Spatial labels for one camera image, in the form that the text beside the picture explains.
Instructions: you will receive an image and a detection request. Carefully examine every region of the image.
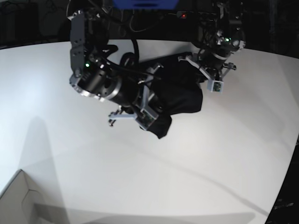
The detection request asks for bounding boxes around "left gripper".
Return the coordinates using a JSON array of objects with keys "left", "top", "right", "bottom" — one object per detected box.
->
[{"left": 202, "top": 50, "right": 230, "bottom": 70}]

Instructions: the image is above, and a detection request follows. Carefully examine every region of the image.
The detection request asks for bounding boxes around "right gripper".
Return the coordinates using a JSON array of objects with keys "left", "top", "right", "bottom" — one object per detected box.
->
[{"left": 109, "top": 79, "right": 148, "bottom": 108}]

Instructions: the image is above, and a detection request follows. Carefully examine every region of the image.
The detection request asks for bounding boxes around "black t-shirt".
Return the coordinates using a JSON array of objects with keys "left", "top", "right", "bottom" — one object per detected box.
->
[{"left": 137, "top": 52, "right": 203, "bottom": 139}]

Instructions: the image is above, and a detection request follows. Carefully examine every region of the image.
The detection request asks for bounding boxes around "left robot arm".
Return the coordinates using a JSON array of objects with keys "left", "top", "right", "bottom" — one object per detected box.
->
[{"left": 192, "top": 0, "right": 245, "bottom": 70}]

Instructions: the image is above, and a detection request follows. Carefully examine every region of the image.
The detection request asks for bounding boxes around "blue box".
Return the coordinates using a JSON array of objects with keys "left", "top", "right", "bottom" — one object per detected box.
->
[{"left": 113, "top": 0, "right": 179, "bottom": 10}]

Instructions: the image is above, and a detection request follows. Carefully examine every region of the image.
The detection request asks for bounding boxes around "white cardboard box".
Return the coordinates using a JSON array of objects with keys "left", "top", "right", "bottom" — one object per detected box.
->
[{"left": 0, "top": 169, "right": 70, "bottom": 224}]

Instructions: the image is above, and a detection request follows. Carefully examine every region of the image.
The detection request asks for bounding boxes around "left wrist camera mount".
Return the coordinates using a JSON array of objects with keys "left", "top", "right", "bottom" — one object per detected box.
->
[{"left": 178, "top": 55, "right": 237, "bottom": 93}]

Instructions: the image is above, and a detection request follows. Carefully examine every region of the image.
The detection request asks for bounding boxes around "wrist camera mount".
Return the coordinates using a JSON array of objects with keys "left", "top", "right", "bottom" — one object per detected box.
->
[
  {"left": 108, "top": 63, "right": 163, "bottom": 130},
  {"left": 178, "top": 55, "right": 237, "bottom": 93}
]

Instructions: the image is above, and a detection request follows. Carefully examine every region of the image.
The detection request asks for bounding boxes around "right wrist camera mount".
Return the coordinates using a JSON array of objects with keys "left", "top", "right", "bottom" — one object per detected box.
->
[{"left": 108, "top": 63, "right": 163, "bottom": 130}]

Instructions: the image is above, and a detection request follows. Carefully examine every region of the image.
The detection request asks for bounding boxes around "white power strip red switch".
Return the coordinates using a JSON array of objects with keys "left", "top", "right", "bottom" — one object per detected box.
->
[{"left": 176, "top": 11, "right": 218, "bottom": 21}]

